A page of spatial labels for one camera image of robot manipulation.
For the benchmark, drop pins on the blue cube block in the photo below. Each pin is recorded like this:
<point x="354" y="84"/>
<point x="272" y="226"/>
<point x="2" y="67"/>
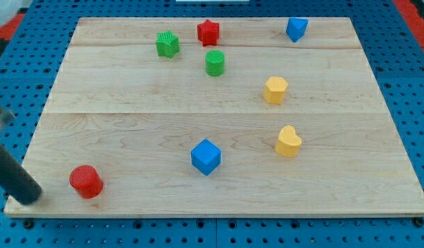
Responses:
<point x="206" y="156"/>

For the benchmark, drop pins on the wooden board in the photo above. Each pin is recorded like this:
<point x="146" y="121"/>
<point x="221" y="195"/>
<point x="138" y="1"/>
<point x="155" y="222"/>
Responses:
<point x="135" y="117"/>

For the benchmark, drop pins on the green cylinder block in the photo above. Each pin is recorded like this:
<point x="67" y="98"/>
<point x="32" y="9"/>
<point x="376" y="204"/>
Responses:
<point x="215" y="63"/>

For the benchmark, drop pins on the yellow hexagon block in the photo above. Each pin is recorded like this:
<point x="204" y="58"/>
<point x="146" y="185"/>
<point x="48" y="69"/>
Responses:
<point x="275" y="89"/>

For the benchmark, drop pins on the yellow heart block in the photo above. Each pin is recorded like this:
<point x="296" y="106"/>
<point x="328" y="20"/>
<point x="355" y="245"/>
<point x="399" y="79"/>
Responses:
<point x="288" y="142"/>

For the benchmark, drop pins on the green star block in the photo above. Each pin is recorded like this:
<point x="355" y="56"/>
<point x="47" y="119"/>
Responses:
<point x="167" y="44"/>

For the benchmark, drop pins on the red star block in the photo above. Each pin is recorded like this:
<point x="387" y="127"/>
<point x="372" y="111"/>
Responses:
<point x="208" y="32"/>

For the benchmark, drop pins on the blue triangular prism block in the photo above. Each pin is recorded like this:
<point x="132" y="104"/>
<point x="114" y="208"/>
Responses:
<point x="296" y="28"/>

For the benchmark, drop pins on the red cylinder block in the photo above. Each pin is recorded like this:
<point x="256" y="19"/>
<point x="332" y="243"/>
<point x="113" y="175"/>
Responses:
<point x="85" y="180"/>

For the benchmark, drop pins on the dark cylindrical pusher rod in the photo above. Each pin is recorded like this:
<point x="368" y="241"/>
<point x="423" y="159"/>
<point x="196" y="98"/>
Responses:
<point x="13" y="177"/>

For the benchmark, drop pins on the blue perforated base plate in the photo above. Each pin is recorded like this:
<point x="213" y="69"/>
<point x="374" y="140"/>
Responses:
<point x="32" y="56"/>

